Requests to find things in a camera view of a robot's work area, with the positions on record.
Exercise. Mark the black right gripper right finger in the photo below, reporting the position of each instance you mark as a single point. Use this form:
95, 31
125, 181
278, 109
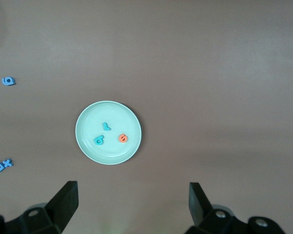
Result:
200, 209

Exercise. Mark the orange foam letter e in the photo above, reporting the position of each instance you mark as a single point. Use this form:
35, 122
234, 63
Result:
121, 139

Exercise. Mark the mint green plate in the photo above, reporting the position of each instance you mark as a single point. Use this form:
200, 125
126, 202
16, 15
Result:
117, 114

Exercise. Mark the teal foam letter d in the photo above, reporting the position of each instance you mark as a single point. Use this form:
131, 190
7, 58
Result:
96, 141

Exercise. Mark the blue foam letter x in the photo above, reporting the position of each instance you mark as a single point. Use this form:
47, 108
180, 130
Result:
7, 163

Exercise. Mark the blue foam letter g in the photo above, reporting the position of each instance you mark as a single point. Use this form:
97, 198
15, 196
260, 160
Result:
5, 82

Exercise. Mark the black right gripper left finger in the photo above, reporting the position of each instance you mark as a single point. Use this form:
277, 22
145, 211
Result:
58, 212

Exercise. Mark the teal foam letter r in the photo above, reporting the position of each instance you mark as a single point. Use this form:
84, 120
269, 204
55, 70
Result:
106, 127

